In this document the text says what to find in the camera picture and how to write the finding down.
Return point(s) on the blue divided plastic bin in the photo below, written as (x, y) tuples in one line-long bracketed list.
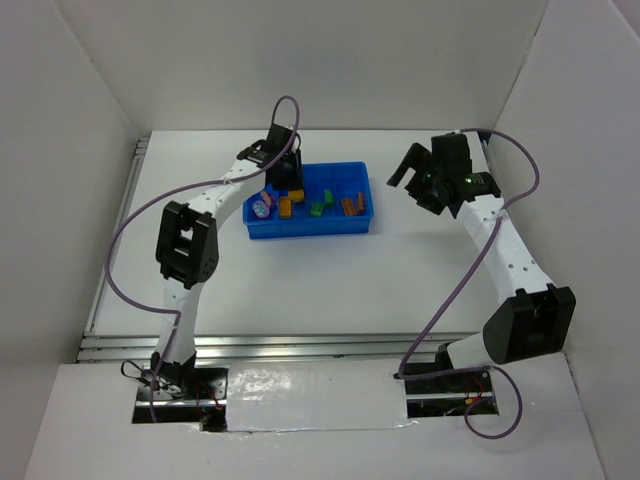
[(337, 200)]

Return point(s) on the purple flower lego piece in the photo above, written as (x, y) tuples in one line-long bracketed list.
[(261, 209)]

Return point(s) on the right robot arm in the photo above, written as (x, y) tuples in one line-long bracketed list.
[(534, 314)]

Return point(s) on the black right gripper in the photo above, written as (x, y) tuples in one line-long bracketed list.
[(422, 176)]

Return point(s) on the yellow lego plate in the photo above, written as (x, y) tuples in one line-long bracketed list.
[(285, 208)]

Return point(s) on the green lego brick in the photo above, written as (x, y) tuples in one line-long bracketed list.
[(316, 210)]

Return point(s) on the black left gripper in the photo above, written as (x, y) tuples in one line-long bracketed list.
[(287, 181)]

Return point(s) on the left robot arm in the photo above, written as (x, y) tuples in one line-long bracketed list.
[(188, 248)]

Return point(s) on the yellow lego brick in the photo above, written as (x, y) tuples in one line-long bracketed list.
[(296, 196)]

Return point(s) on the purple lego brick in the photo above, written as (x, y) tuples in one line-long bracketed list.
[(269, 201)]

